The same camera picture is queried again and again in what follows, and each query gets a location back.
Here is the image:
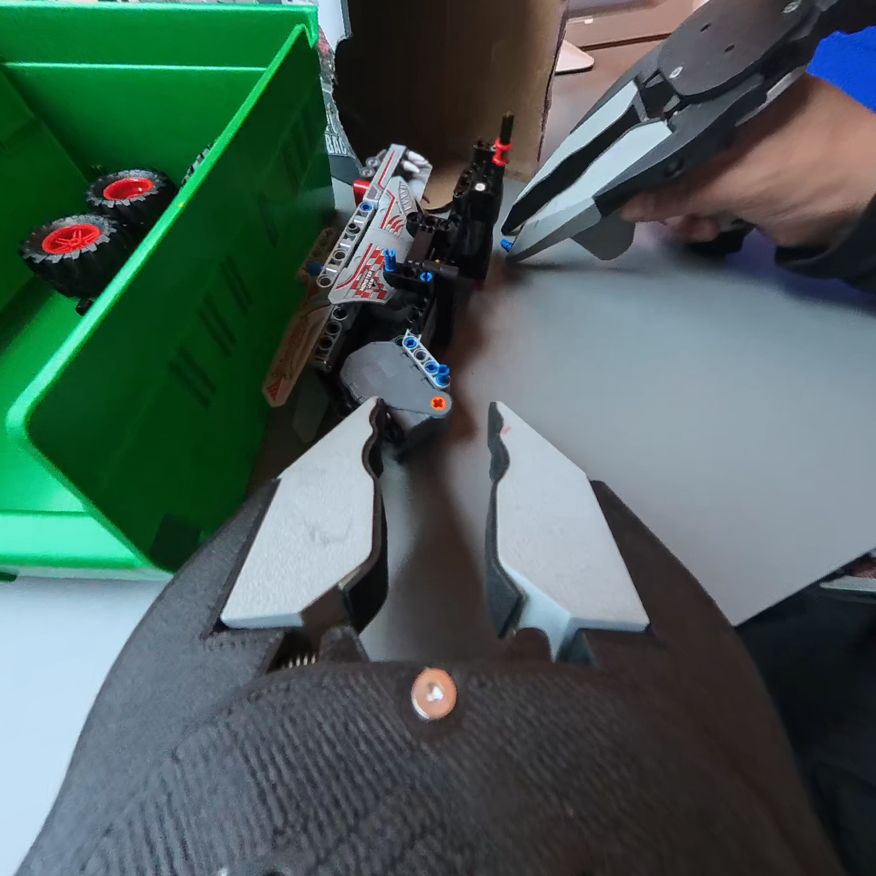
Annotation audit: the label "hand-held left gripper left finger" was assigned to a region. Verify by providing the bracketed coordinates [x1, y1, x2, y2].
[220, 397, 388, 637]

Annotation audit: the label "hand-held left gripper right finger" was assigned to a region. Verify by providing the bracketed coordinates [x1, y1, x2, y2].
[485, 401, 650, 661]

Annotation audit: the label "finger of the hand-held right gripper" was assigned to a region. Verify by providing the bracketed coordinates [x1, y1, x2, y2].
[505, 120, 682, 264]
[503, 65, 670, 234]

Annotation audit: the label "blue plastic bin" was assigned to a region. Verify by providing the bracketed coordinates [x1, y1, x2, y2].
[808, 27, 876, 114]

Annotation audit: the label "grey red lego vehicle model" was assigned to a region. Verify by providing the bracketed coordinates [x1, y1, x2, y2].
[263, 113, 522, 463]

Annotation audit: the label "black lego set box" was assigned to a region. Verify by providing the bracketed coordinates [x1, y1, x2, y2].
[316, 0, 570, 213]

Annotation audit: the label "black lego wheel red hub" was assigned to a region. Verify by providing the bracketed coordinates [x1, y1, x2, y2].
[85, 167, 180, 230]
[19, 214, 131, 302]

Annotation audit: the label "black lego tyre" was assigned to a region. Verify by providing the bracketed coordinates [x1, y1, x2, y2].
[181, 140, 216, 186]

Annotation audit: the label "person's right hand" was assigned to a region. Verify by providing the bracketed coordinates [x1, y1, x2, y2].
[619, 75, 876, 247]

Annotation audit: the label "green plastic bin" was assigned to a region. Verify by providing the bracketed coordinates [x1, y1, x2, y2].
[0, 0, 336, 583]

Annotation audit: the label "red white id badge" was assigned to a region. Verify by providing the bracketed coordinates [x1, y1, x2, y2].
[818, 551, 876, 595]

